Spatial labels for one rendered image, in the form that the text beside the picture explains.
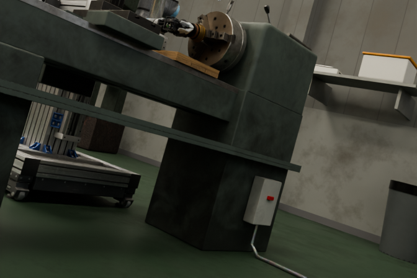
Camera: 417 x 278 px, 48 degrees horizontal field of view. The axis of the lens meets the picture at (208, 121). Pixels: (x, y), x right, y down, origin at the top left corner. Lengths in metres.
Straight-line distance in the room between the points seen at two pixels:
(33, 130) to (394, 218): 3.25
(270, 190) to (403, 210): 2.21
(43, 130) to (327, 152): 3.65
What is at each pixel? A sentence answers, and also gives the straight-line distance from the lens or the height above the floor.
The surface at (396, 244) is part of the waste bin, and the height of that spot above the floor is 0.12.
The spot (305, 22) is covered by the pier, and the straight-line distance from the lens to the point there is 6.08.
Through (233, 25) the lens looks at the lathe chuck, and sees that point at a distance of 2.49.
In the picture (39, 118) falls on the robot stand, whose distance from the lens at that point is 3.04.
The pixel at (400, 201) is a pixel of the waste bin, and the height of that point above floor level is 0.50.
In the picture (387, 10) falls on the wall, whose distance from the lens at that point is 6.02.
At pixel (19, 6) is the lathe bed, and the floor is 0.82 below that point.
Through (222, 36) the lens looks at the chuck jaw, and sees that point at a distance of 2.44.
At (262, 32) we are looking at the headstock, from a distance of 2.55.
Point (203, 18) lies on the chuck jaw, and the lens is 2.58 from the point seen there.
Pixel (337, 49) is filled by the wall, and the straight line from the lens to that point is 6.03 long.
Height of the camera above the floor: 0.54
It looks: 3 degrees up
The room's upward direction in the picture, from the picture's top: 16 degrees clockwise
